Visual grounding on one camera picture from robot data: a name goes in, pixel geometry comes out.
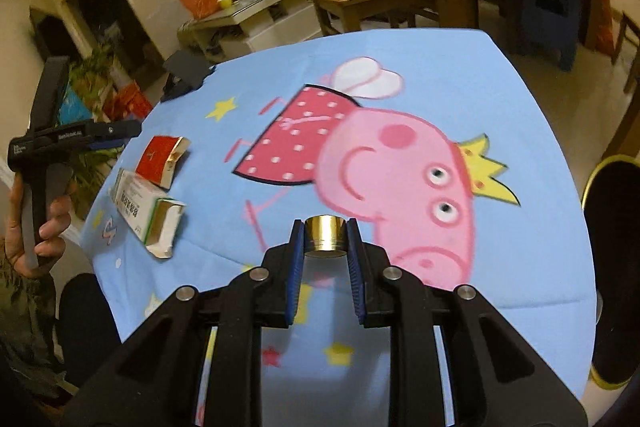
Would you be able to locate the white glass-top coffee table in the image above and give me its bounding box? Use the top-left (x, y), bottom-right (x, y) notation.
top-left (177, 0), bottom-right (321, 62)

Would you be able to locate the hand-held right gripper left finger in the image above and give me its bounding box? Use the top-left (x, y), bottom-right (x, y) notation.
top-left (65, 218), bottom-right (306, 427)

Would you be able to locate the green and white medicine box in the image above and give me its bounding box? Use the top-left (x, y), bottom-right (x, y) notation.
top-left (110, 168), bottom-right (187, 260)

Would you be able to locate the person's left forearm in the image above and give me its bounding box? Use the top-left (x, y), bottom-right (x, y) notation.
top-left (0, 247), bottom-right (68, 400)

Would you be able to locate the long-leaf green plant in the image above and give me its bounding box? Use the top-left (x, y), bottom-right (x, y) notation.
top-left (75, 152), bottom-right (123, 208)

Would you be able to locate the stack of gift boxes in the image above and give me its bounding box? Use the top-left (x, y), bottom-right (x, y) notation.
top-left (57, 79), bottom-right (153, 128)

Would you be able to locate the green pothos plant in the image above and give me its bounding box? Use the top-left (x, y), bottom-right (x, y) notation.
top-left (70, 44), bottom-right (118, 98)

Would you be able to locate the gold metal cap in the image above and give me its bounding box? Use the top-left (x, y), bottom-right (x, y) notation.
top-left (303, 215), bottom-right (348, 256)

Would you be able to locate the person's dark trouser leg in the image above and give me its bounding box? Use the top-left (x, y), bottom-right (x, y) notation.
top-left (54, 273), bottom-right (123, 400)

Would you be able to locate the black television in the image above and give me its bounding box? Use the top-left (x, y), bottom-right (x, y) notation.
top-left (29, 7), bottom-right (68, 58)

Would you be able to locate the person's left hand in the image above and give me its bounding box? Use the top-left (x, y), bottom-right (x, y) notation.
top-left (4, 181), bottom-right (77, 279)

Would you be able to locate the blue plastic stool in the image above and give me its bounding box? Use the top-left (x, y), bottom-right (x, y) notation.
top-left (515, 0), bottom-right (583, 70)

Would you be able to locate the black round stool gold rim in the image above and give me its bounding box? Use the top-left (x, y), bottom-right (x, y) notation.
top-left (581, 155), bottom-right (640, 392)

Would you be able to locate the red cigarette box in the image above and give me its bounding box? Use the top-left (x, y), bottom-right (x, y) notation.
top-left (135, 136), bottom-right (192, 188)

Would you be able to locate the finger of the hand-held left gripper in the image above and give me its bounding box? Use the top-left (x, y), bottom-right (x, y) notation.
top-left (84, 119), bottom-right (143, 154)

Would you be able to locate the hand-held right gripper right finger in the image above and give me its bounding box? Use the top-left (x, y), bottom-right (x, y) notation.
top-left (346, 218), bottom-right (588, 427)

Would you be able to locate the blue cartoon printed tablecloth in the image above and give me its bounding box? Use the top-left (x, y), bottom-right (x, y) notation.
top-left (80, 27), bottom-right (601, 427)

